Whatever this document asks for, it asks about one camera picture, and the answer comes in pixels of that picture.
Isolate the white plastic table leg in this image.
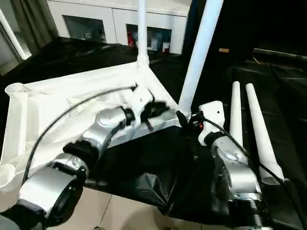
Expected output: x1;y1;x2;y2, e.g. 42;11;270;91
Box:
178;0;225;115
245;83;285;185
229;80;245;150
136;0;151;69

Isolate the white plastic table top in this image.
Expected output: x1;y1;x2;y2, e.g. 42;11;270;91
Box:
0;61;190;195

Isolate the black shiny mat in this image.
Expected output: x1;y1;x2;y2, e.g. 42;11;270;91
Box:
0;35;307;230

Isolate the white glass-door cabinet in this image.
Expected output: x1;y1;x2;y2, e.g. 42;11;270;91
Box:
47;0;190;55

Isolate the long black bar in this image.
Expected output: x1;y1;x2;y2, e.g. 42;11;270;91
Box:
254;48;307;62

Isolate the black backdrop cloth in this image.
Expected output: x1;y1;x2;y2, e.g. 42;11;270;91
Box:
182;0;307;65

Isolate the grey curtain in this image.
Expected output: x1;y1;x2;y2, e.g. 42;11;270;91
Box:
12;0;59;55

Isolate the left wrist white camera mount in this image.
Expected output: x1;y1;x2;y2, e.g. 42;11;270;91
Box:
119;87;156;127

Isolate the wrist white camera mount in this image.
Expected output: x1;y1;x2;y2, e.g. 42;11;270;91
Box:
119;87;156;127
198;101;225;147

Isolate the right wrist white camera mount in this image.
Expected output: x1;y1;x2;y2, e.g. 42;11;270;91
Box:
198;101;225;147

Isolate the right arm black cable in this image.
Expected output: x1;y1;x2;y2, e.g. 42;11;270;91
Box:
191;111;286;230

